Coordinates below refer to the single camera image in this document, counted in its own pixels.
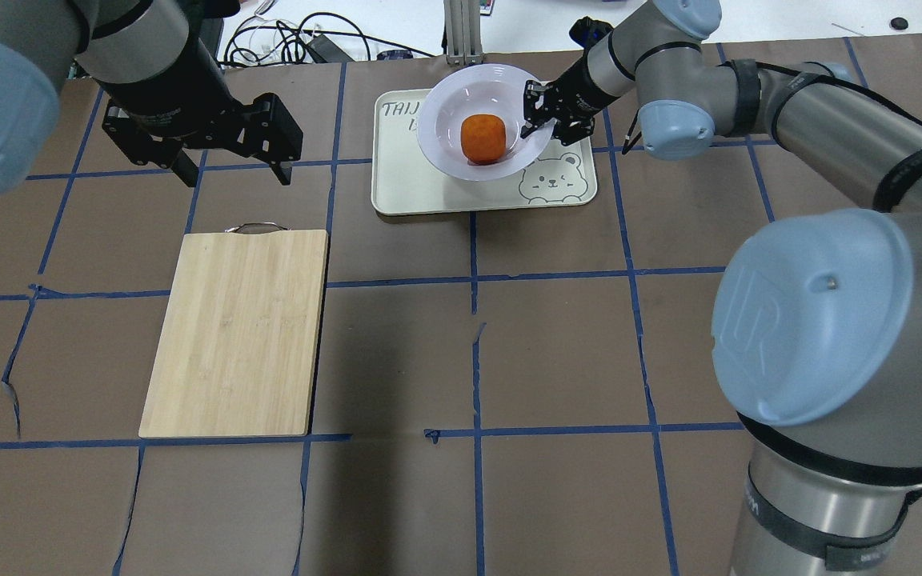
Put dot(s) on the orange fruit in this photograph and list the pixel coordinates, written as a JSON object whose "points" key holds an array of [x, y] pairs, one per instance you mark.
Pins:
{"points": [[483, 139]]}

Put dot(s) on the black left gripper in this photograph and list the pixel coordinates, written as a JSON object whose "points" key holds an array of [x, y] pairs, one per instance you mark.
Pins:
{"points": [[163, 94]]}

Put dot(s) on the cream bear tray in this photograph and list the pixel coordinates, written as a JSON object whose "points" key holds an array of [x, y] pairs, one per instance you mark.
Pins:
{"points": [[405, 183]]}

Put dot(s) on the white round plate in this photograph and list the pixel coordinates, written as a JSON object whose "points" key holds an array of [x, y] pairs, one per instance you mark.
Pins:
{"points": [[490, 88]]}

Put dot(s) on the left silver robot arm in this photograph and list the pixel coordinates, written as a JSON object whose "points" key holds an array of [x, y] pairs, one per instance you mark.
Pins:
{"points": [[113, 41]]}

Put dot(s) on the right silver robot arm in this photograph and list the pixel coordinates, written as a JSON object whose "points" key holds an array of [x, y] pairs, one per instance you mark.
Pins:
{"points": [[817, 326]]}

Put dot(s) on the wooden cutting board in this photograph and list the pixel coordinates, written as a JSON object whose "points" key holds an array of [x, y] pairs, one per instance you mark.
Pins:
{"points": [[238, 348]]}

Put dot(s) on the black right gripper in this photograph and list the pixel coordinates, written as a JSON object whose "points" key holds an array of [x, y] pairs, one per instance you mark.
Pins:
{"points": [[577, 89]]}

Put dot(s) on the aluminium frame post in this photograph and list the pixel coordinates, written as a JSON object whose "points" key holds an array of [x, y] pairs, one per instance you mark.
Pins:
{"points": [[462, 37]]}

